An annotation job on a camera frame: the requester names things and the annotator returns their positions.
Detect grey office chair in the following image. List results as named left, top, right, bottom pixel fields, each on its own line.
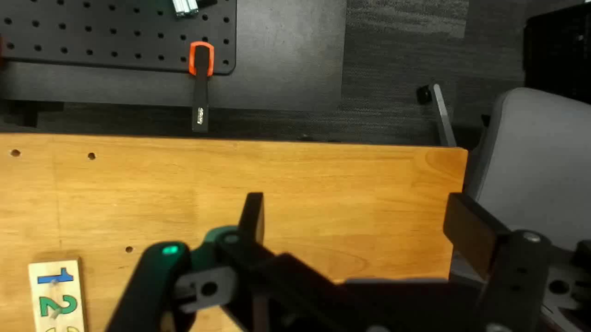
left=464, top=85, right=591, bottom=255

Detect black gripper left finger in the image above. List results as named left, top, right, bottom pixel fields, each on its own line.
left=211, top=192, right=340, bottom=332

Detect orange black spring clamp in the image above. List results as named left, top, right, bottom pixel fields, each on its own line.
left=187, top=39, right=219, bottom=135

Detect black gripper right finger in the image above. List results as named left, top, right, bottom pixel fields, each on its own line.
left=442, top=192, right=555, bottom=332

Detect wooden number puzzle board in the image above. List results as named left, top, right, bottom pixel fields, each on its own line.
left=26, top=257, right=89, bottom=332

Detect black pegboard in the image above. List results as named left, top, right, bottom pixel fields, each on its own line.
left=0, top=0, right=241, bottom=78

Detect silver aluminium extrusion bars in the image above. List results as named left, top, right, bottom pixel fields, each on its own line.
left=171, top=0, right=202, bottom=21

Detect grey metal lever black knob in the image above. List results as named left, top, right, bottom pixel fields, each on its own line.
left=416, top=81, right=459, bottom=148

